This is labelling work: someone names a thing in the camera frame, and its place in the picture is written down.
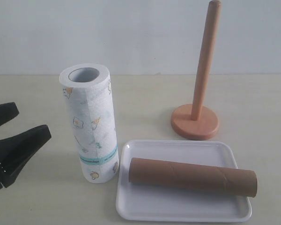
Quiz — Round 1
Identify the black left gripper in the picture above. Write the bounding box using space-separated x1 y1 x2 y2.
0 102 52 190

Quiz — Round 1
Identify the printed white paper towel roll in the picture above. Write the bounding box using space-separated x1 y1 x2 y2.
59 63 119 183

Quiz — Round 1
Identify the brown cardboard tube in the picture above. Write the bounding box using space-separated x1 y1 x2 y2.
128 157 258 197

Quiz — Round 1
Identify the wooden paper towel holder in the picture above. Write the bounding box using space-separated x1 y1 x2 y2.
170 0 222 140

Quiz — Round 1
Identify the white rectangular plastic tray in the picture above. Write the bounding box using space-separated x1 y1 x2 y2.
116 140 252 223

